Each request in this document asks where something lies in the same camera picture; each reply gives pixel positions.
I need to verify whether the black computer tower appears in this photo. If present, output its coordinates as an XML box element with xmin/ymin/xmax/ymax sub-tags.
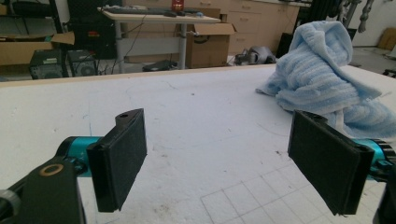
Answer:
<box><xmin>66</xmin><ymin>49</ymin><xmax>98</xmax><ymax>77</ymax></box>
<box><xmin>28</xmin><ymin>49</ymin><xmax>68</xmax><ymax>80</ymax></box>

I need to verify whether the black equipment cabinet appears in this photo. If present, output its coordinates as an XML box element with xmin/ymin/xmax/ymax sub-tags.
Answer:
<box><xmin>66</xmin><ymin>0</ymin><xmax>124</xmax><ymax>60</ymax></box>

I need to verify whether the wooden table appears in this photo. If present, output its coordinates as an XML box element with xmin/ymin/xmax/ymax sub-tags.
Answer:
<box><xmin>0</xmin><ymin>63</ymin><xmax>278</xmax><ymax>89</ymax></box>

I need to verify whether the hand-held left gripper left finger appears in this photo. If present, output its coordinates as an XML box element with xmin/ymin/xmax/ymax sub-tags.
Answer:
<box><xmin>57</xmin><ymin>107</ymin><xmax>148</xmax><ymax>213</ymax></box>

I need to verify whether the white foam board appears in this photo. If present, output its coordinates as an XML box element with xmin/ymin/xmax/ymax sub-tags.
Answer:
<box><xmin>0</xmin><ymin>63</ymin><xmax>396</xmax><ymax>224</ymax></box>

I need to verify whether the white-legged desk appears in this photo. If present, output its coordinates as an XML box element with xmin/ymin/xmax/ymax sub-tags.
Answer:
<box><xmin>97</xmin><ymin>7</ymin><xmax>222</xmax><ymax>74</ymax></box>

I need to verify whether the red object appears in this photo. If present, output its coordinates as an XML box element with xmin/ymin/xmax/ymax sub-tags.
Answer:
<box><xmin>171</xmin><ymin>0</ymin><xmax>185</xmax><ymax>13</ymax></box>

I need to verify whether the grey helmet-like device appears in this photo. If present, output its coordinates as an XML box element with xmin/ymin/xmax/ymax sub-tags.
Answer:
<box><xmin>234</xmin><ymin>46</ymin><xmax>277</xmax><ymax>66</ymax></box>

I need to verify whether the large cardboard box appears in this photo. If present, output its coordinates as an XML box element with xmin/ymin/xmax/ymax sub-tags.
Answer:
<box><xmin>0</xmin><ymin>31</ymin><xmax>76</xmax><ymax>66</ymax></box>

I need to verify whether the open cardboard box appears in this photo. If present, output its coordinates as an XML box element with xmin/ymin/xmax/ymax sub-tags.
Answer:
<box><xmin>185</xmin><ymin>21</ymin><xmax>237</xmax><ymax>69</ymax></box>

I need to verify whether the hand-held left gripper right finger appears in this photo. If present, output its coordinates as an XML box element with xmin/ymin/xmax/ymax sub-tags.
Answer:
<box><xmin>288</xmin><ymin>110</ymin><xmax>396</xmax><ymax>217</ymax></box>

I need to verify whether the black keyboard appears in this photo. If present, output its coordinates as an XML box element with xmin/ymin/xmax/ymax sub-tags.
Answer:
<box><xmin>104</xmin><ymin>7</ymin><xmax>176</xmax><ymax>16</ymax></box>

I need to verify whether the light blue striped towel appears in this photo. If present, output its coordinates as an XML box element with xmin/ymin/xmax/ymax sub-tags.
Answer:
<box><xmin>255</xmin><ymin>21</ymin><xmax>396</xmax><ymax>139</ymax></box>

